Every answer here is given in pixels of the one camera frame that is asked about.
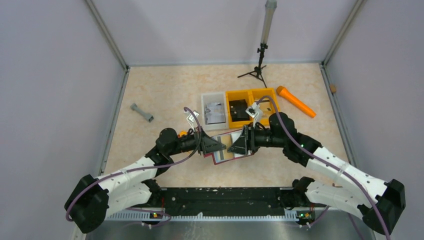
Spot grey dumbbell shaped part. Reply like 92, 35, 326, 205
130, 103, 154, 123

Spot black tripod with grey pole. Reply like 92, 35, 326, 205
237, 0, 278, 88

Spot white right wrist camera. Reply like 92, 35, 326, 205
245, 102, 263, 125

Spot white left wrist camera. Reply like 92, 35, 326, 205
184, 110, 199, 129

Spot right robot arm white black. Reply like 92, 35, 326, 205
228, 112, 406, 237

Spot yellow bin with clear bag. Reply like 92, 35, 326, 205
250, 88, 280, 126

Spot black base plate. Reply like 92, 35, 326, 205
140, 187, 314, 217

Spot black part in bin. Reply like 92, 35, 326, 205
229, 99, 250, 122

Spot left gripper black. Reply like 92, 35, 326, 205
168, 126, 226, 156

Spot clear plastic bin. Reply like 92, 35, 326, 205
201, 92, 229, 131

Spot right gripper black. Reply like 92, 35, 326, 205
227, 122, 286, 155

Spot small packets in clear bin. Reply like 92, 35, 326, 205
204, 102, 226, 125

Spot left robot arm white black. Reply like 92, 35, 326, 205
64, 128, 226, 234

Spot red leather card holder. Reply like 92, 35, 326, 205
203, 129, 254, 165

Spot small tan wall knob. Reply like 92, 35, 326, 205
329, 84, 337, 94

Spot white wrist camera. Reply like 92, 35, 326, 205
184, 110, 199, 129
245, 102, 263, 125

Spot yellow bin with black part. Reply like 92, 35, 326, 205
225, 89, 253, 129

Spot orange toy microphone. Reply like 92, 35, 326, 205
276, 85, 316, 118

